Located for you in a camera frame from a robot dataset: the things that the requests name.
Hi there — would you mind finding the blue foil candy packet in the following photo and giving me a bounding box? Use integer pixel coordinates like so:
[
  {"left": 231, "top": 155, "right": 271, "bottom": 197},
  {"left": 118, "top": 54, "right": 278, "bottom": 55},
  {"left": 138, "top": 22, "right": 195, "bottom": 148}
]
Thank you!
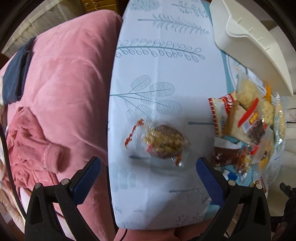
[{"left": 222, "top": 169, "right": 238, "bottom": 181}]

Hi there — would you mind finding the almond pie snack packet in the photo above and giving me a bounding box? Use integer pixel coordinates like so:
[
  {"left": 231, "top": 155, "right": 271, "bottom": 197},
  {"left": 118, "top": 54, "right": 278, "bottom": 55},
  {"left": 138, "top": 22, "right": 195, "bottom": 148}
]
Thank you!
[{"left": 222, "top": 98, "right": 266, "bottom": 146}]

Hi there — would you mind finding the red-white snack bag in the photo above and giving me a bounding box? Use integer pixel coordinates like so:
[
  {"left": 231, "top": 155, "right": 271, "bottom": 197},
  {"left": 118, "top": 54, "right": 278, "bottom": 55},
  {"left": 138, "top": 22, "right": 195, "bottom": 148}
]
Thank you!
[{"left": 208, "top": 91, "right": 237, "bottom": 137}]

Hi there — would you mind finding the clear-wrapped seed cake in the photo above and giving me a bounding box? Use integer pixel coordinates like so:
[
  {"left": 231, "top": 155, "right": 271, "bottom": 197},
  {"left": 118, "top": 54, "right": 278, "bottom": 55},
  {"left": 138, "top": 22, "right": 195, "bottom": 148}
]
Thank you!
[{"left": 235, "top": 146, "right": 252, "bottom": 183}]

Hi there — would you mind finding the brown snowflake snack packet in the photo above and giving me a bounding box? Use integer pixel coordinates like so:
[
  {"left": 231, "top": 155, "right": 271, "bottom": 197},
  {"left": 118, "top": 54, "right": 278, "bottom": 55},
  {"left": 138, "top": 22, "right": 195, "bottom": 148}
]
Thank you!
[{"left": 211, "top": 137, "right": 241, "bottom": 167}]

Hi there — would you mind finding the pink fleece blanket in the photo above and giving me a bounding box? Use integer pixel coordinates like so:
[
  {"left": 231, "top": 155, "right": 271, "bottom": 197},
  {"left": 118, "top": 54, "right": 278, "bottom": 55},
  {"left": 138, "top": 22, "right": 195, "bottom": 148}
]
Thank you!
[{"left": 0, "top": 10, "right": 123, "bottom": 241}]

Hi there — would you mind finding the rice cracker bread packet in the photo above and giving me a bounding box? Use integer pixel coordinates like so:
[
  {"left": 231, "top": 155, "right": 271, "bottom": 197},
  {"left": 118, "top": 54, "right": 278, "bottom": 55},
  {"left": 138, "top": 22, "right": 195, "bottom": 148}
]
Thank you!
[{"left": 273, "top": 92, "right": 286, "bottom": 148}]

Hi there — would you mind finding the clear-wrapped nut cookie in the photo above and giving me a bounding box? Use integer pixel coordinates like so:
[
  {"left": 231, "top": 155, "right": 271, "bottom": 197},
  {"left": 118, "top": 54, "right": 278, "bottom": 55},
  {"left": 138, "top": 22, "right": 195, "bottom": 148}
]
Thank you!
[{"left": 123, "top": 118, "right": 190, "bottom": 167}]

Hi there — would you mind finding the dark blue garment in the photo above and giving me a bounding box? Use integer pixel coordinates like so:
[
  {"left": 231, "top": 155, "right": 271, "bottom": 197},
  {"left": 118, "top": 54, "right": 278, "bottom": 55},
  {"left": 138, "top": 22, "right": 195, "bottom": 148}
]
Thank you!
[{"left": 2, "top": 37, "right": 36, "bottom": 105}]

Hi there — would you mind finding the white tree-print tablecloth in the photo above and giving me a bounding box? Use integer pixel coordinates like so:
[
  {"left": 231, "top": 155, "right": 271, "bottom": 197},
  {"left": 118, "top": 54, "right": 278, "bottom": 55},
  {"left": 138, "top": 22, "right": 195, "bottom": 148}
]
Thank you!
[{"left": 108, "top": 1, "right": 239, "bottom": 230}]

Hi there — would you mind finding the white plastic storage bin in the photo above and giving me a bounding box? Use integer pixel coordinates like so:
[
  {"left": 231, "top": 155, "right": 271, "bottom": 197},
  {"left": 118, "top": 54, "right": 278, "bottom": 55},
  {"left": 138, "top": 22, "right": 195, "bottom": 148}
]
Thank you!
[{"left": 209, "top": 0, "right": 293, "bottom": 96}]

